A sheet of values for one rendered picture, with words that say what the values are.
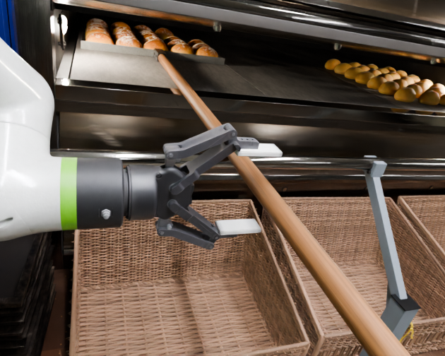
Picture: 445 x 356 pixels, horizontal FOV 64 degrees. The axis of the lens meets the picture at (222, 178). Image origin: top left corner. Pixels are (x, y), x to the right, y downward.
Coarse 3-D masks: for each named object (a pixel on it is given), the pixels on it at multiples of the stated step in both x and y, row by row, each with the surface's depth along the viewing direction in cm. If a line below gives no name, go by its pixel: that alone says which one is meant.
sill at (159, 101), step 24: (72, 96) 89; (96, 96) 91; (120, 96) 92; (144, 96) 94; (168, 96) 96; (216, 96) 102; (240, 96) 107; (360, 120) 120; (384, 120) 124; (408, 120) 127; (432, 120) 131
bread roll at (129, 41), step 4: (128, 36) 134; (120, 40) 132; (124, 40) 132; (128, 40) 132; (132, 40) 133; (136, 40) 134; (120, 44) 132; (124, 44) 132; (128, 44) 132; (132, 44) 132; (136, 44) 133; (140, 44) 135
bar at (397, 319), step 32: (128, 160) 61; (160, 160) 63; (224, 160) 67; (256, 160) 70; (288, 160) 72; (320, 160) 75; (352, 160) 78; (384, 160) 81; (416, 160) 85; (384, 224) 78; (384, 256) 78; (384, 320) 76
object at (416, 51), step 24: (72, 0) 72; (96, 0) 68; (120, 0) 69; (144, 0) 70; (168, 0) 72; (240, 24) 78; (264, 24) 80; (288, 24) 81; (360, 48) 104; (384, 48) 92; (408, 48) 94; (432, 48) 97
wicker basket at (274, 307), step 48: (96, 240) 105; (144, 240) 110; (240, 240) 122; (96, 288) 108; (144, 288) 112; (192, 288) 115; (240, 288) 119; (96, 336) 95; (144, 336) 96; (192, 336) 99; (240, 336) 102; (288, 336) 95
